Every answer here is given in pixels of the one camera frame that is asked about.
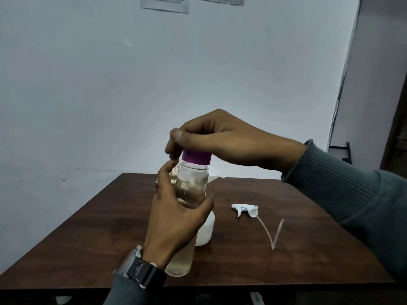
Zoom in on person's right hand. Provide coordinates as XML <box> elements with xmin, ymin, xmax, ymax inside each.
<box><xmin>164</xmin><ymin>108</ymin><xmax>307</xmax><ymax>174</ymax></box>

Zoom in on person's left hand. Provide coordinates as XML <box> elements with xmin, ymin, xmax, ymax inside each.
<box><xmin>141</xmin><ymin>159</ymin><xmax>215</xmax><ymax>270</ymax></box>

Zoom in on white plastic spray bottle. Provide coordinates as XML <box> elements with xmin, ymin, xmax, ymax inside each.
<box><xmin>194</xmin><ymin>211</ymin><xmax>216</xmax><ymax>247</ymax></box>

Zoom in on white plastic funnel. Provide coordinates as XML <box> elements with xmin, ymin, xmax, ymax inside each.
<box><xmin>208</xmin><ymin>166</ymin><xmax>225</xmax><ymax>185</ymax></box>

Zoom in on purple bottle cap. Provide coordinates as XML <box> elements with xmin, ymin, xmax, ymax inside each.
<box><xmin>181</xmin><ymin>149</ymin><xmax>212</xmax><ymax>166</ymax></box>

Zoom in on clear glass bottle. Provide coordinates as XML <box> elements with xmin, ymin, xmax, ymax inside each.
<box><xmin>164</xmin><ymin>161</ymin><xmax>210</xmax><ymax>277</ymax></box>

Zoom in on white trigger sprayer head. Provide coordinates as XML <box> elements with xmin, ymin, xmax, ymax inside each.
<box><xmin>231</xmin><ymin>203</ymin><xmax>284</xmax><ymax>250</ymax></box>

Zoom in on person's left forearm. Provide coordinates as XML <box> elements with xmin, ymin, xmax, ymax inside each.
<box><xmin>103</xmin><ymin>273</ymin><xmax>153</xmax><ymax>305</ymax></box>

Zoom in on person's right forearm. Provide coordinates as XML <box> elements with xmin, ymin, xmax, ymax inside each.
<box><xmin>281</xmin><ymin>139</ymin><xmax>407</xmax><ymax>283</ymax></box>

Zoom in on dark wooden table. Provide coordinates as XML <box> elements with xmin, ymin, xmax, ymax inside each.
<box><xmin>0</xmin><ymin>173</ymin><xmax>396</xmax><ymax>291</ymax></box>

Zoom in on gold wire napkin holder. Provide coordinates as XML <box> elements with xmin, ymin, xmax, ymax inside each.
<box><xmin>156</xmin><ymin>165</ymin><xmax>180</xmax><ymax>188</ymax></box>

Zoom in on black strap wristwatch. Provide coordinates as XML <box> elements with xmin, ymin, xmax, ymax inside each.
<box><xmin>114</xmin><ymin>245</ymin><xmax>167</xmax><ymax>290</ymax></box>

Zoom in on black folding chair frame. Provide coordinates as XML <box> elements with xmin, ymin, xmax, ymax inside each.
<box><xmin>329</xmin><ymin>141</ymin><xmax>352</xmax><ymax>165</ymax></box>

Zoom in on white printed wall notice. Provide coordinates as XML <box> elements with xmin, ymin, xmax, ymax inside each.
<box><xmin>139</xmin><ymin>0</ymin><xmax>190</xmax><ymax>14</ymax></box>

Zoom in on dark wooden door frame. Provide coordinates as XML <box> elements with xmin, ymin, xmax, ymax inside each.
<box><xmin>380</xmin><ymin>72</ymin><xmax>407</xmax><ymax>178</ymax></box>

